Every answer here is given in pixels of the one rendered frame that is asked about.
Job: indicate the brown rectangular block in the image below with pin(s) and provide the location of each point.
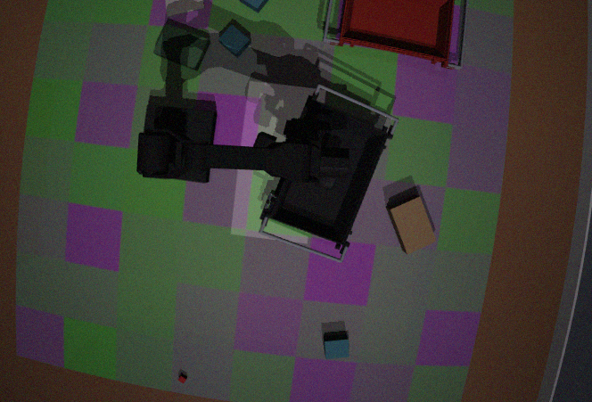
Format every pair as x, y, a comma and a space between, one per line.
411, 224

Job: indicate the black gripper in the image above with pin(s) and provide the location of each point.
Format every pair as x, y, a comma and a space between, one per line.
263, 140

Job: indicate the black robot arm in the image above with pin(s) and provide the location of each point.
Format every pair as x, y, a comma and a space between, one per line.
301, 159

